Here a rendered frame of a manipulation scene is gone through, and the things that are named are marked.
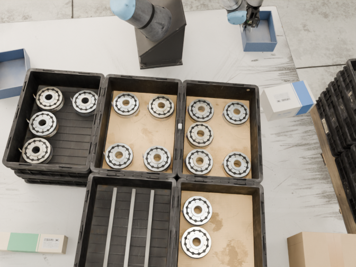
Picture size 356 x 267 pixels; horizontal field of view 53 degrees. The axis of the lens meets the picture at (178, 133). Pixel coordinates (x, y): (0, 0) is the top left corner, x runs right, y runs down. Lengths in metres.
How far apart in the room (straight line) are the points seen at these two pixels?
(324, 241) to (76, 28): 1.44
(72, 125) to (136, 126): 0.25
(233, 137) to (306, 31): 1.72
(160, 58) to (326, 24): 1.75
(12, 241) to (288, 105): 1.21
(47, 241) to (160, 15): 0.97
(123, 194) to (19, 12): 2.03
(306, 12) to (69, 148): 2.27
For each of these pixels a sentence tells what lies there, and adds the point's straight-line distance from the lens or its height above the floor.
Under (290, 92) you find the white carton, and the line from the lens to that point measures 1.63.
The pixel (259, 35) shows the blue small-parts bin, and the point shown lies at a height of 0.70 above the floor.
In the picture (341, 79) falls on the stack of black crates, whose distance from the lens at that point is 2.17.
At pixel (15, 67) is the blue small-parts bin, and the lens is 1.81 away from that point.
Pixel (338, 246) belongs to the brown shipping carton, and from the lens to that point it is 1.39.
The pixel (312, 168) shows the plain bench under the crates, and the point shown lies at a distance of 1.61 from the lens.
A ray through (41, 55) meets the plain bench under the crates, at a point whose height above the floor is 0.70.
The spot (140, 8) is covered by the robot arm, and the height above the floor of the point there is 1.04.
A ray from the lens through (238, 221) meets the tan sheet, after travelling 1.32.
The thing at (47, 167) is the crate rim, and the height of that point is 0.93.
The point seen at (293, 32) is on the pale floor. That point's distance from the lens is 2.94.
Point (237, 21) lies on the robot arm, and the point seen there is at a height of 1.02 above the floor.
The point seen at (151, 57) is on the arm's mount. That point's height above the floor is 0.78.
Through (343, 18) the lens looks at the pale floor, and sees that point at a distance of 3.21.
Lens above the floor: 2.10
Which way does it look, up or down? 66 degrees down
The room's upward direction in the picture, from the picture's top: 7 degrees clockwise
